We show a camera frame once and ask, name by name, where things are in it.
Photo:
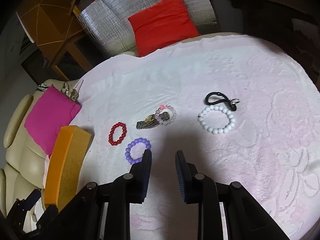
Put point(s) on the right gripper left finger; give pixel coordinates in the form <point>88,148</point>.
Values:
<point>101,211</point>

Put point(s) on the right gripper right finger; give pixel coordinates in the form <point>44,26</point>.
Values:
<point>220,203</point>

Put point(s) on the metal wristwatch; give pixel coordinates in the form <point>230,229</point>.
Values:
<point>151,122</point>

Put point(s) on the cream leather armchair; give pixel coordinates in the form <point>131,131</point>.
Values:
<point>25,160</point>

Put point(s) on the orange cardboard box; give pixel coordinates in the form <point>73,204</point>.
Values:
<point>65,165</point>

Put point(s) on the magenta pillow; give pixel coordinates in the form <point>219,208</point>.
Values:
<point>52,111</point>

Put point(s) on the pale pink bedspread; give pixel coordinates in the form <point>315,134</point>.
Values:
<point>240,110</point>

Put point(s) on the silver foil insulation sheet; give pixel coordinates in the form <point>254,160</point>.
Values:
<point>107,21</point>

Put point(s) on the wooden cabinet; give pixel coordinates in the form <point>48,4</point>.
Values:
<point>56,33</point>

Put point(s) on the red pillow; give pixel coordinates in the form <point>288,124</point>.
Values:
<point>163,24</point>

